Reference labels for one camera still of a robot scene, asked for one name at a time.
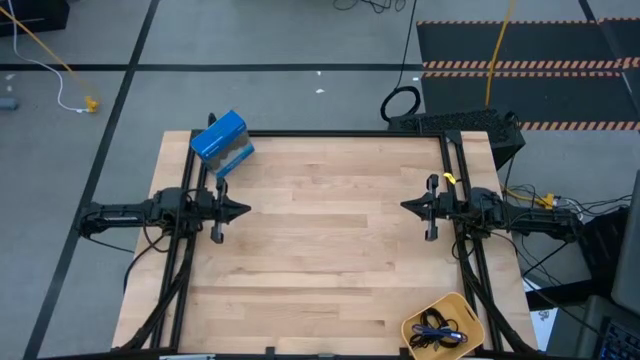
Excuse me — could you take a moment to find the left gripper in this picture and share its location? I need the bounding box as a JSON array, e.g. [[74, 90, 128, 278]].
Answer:
[[192, 177, 252, 245]]

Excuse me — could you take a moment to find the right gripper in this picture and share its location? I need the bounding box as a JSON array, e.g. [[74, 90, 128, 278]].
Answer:
[[400, 173, 470, 243]]

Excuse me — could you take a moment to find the black USB-C cable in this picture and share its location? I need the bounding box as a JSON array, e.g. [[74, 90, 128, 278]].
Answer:
[[419, 307, 459, 331], [408, 332, 461, 350]]

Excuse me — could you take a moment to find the purple USB-C cable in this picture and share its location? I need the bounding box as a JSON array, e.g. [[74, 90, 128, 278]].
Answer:
[[411, 323, 470, 344]]

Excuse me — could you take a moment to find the blue plastic box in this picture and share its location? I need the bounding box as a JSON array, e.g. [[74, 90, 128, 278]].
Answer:
[[189, 109, 256, 180]]

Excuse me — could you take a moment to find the black computer tower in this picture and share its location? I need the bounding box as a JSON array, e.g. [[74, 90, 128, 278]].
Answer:
[[387, 107, 527, 171]]

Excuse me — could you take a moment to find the yellow plastic bin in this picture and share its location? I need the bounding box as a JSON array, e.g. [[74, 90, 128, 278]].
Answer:
[[400, 291, 486, 360]]

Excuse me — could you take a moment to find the white printed sheet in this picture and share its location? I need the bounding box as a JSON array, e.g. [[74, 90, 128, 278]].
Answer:
[[522, 277, 551, 351]]

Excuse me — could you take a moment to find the black equipment case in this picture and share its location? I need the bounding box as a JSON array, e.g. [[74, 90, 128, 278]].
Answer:
[[574, 205, 632, 284]]

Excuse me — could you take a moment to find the grey desk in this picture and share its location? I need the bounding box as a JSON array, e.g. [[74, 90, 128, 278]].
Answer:
[[544, 294, 640, 360]]

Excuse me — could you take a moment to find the black mat with orange stripes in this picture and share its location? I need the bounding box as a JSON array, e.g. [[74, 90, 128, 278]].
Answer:
[[416, 17, 640, 132]]

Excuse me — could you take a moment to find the grey monitor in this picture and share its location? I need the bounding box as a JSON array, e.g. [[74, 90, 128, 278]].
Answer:
[[610, 169, 640, 317]]

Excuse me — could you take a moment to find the black keyboard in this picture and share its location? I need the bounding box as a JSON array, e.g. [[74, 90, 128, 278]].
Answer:
[[597, 315, 640, 360]]

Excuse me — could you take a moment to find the black box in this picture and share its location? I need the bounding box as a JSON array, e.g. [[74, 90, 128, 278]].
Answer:
[[0, 0, 70, 37]]

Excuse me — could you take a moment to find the black looped floor cable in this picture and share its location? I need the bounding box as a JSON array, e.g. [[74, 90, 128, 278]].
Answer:
[[378, 0, 422, 124]]

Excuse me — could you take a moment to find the black left arm base cable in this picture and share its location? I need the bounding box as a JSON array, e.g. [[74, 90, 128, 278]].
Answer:
[[122, 232, 169, 296]]

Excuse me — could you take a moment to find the black aluminium table frame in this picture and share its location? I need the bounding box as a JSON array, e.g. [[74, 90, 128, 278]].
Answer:
[[118, 128, 540, 360]]

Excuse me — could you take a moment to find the yellow cable with plug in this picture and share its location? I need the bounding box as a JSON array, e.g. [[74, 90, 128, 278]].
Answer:
[[501, 184, 557, 210]]

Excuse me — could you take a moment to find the yellow hanging cord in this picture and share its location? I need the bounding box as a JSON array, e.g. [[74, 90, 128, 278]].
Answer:
[[483, 0, 517, 107]]

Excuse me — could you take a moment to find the yellow cord with yellow plug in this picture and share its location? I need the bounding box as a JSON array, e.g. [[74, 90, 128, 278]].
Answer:
[[0, 4, 101, 114]]

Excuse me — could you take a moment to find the white floor cord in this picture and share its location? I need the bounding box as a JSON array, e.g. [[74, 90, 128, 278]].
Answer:
[[7, 0, 86, 114]]

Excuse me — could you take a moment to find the black floor cable tangle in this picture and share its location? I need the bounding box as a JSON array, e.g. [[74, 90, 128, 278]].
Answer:
[[332, 0, 407, 15]]

